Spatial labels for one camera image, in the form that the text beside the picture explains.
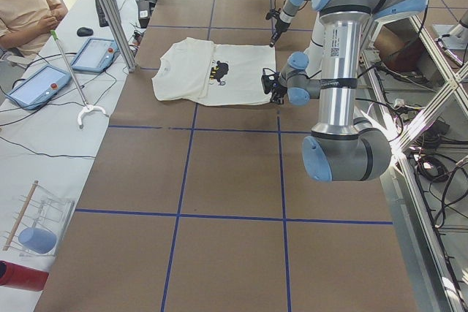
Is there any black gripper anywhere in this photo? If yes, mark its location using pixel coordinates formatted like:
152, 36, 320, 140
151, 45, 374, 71
270, 78, 287, 105
269, 15, 291, 47

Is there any white long-sleeve cat shirt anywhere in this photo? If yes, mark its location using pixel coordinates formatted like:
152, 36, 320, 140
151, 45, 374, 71
152, 37, 276, 106

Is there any brown cardboard box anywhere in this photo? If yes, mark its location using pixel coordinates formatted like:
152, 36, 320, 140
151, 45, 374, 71
374, 26, 415, 72

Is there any black box white label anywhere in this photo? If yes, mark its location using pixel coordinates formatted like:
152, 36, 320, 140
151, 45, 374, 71
136, 0, 151, 28

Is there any black keyboard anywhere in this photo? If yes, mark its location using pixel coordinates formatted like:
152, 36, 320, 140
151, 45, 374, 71
94, 0, 117, 28

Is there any far blue teach pendant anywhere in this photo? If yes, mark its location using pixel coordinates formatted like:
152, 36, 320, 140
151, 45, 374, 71
71, 37, 119, 73

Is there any blue teach pendant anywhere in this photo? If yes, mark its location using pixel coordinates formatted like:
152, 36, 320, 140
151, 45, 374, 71
71, 37, 119, 73
6, 65, 72, 110

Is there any white reacher grabber stick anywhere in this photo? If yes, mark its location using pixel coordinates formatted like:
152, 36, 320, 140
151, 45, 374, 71
50, 30, 108, 129

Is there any black computer mouse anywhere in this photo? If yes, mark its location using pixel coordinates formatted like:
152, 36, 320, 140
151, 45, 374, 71
76, 27, 94, 37

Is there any near blue teach pendant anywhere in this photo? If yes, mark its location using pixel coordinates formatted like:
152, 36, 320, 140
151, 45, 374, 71
6, 65, 72, 110

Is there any person in beige shirt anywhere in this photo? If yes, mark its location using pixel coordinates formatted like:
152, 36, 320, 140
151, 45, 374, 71
1, 0, 68, 58

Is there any light blue cup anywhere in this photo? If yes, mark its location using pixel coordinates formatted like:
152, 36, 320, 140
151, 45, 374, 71
18, 227, 57, 254

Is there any red cylinder bottle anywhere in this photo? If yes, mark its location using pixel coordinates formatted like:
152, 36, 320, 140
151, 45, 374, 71
1, 260, 49, 292

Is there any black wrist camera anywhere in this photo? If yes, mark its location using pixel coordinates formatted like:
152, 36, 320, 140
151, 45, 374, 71
261, 68, 279, 94
265, 8, 281, 20

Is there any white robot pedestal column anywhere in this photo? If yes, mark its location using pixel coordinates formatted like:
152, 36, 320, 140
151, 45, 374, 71
304, 15, 325, 76

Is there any aluminium frame post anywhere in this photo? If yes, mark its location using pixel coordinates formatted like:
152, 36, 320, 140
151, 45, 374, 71
99, 0, 136, 72

